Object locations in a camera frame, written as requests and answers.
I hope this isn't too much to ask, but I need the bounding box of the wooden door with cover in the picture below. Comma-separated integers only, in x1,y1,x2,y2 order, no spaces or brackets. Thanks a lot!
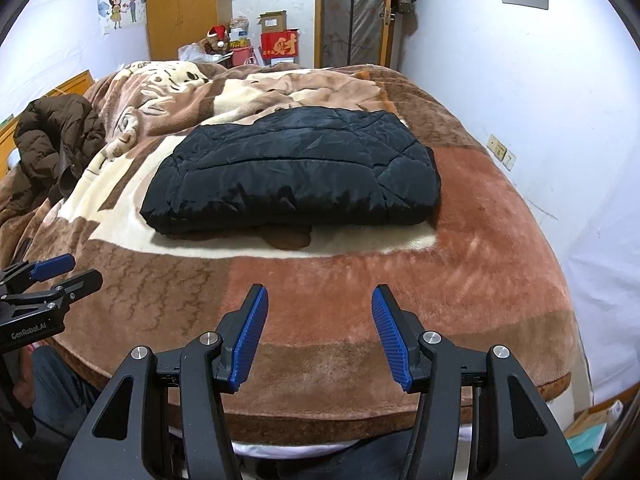
315,0,402,69

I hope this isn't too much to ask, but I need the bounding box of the clear plastic bag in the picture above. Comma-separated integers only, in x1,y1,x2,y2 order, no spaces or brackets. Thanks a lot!
178,42,221,64

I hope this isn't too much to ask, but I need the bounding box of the plush toy with santa hat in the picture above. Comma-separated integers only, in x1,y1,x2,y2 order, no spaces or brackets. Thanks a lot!
200,25,232,56

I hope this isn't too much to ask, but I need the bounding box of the cardboard box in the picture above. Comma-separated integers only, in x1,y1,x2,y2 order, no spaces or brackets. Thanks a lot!
257,10,289,36

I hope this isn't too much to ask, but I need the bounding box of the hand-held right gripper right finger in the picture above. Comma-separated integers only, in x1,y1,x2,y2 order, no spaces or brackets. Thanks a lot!
371,284,583,480

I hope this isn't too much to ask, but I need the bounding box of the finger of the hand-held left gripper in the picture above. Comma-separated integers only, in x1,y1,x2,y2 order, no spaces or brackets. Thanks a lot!
30,269,103,311
0,254,76,286

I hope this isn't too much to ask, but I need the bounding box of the brown printed blanket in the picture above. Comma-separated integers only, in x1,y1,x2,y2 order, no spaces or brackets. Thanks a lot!
0,60,573,446

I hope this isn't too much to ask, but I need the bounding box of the pink box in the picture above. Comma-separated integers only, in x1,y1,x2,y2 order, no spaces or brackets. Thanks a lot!
227,45,261,68

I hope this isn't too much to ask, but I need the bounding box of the teal box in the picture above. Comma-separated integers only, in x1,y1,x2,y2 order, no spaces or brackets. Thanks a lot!
565,400,626,467

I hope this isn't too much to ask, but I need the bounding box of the red box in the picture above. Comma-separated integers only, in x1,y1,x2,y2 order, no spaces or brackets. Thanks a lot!
260,30,300,61

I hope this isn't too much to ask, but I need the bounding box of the black puffer jacket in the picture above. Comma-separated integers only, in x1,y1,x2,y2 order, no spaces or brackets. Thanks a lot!
140,106,442,235

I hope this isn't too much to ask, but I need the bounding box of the brown puffer jacket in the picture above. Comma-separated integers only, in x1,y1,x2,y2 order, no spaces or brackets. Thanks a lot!
12,94,107,201

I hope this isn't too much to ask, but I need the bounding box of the wooden wardrobe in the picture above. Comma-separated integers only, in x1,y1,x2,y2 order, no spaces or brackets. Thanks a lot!
145,0,233,61

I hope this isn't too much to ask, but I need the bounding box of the wooden headboard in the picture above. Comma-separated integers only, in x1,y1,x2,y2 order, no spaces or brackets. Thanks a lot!
0,71,96,176

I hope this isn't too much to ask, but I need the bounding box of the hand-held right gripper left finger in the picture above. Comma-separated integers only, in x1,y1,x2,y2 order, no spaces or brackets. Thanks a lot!
57,284,269,480

